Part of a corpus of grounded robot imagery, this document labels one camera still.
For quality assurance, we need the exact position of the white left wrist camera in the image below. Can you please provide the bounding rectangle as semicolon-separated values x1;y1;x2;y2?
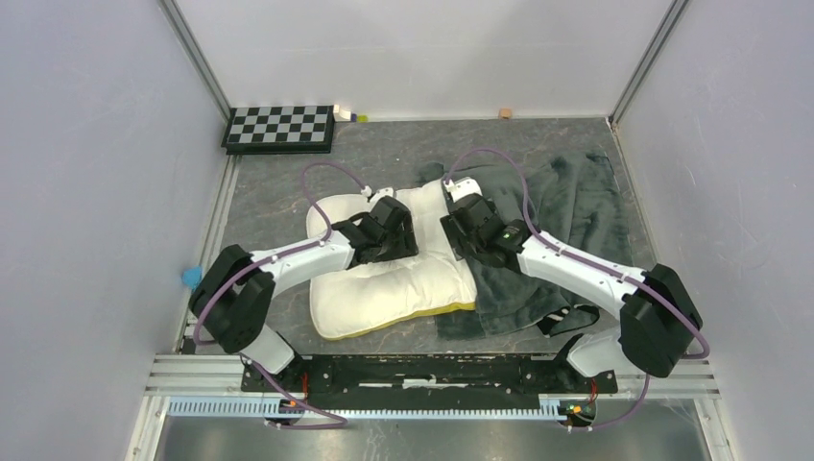
362;186;395;204

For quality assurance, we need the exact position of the white pillow with yellow edge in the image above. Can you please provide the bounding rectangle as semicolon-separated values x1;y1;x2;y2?
309;180;477;340

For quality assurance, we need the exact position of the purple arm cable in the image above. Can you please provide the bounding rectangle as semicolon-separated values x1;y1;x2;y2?
442;148;710;434
192;159;376;431

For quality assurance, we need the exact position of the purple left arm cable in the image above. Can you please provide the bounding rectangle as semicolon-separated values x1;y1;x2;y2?
192;159;376;431

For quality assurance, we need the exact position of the small cream toy block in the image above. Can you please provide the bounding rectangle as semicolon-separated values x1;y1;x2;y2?
332;105;369;123

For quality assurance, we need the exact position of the zebra striped pillowcase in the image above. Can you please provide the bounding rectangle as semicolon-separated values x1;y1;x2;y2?
436;153;634;340

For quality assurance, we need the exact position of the light blue cable comb strip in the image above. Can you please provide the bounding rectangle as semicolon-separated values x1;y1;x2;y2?
167;397;566;422

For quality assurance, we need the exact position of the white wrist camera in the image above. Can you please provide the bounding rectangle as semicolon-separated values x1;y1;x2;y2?
362;186;395;204
442;177;483;203

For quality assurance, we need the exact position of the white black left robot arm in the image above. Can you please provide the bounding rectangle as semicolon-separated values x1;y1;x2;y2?
188;196;419;392

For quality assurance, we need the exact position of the black white checkerboard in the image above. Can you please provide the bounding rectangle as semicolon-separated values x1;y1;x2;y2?
221;105;336;155

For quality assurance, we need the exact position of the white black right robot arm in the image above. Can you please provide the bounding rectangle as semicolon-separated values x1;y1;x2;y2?
441;192;703;392

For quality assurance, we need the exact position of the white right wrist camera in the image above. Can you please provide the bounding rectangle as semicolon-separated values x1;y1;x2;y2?
442;177;483;203

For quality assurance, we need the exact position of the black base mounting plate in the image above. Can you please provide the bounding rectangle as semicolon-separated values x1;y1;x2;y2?
274;353;618;410

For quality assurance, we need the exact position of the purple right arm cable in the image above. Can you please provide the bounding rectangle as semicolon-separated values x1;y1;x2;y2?
442;148;710;434

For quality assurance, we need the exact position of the blue clip on wall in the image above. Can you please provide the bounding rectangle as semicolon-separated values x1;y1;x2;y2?
180;266;203;291

